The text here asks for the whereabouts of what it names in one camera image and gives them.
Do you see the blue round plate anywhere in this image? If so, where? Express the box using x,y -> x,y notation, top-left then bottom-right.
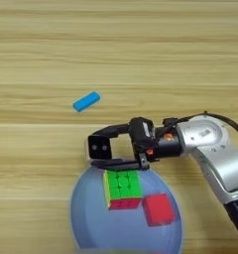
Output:
69,164 -> 184,254

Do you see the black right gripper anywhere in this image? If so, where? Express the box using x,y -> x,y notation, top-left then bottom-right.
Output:
88,123 -> 185,172

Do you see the red cube block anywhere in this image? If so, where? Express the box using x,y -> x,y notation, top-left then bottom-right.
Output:
142,192 -> 177,228

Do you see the black and white cube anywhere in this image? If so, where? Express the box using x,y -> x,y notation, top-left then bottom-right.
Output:
87,134 -> 112,161

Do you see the multicolour puzzle cube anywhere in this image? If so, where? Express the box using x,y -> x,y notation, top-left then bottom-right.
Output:
102,168 -> 144,211

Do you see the black box with white label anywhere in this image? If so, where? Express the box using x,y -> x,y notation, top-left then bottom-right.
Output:
128,116 -> 157,151

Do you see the blue rectangular block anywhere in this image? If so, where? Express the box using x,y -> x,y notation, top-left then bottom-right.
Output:
71,91 -> 102,113

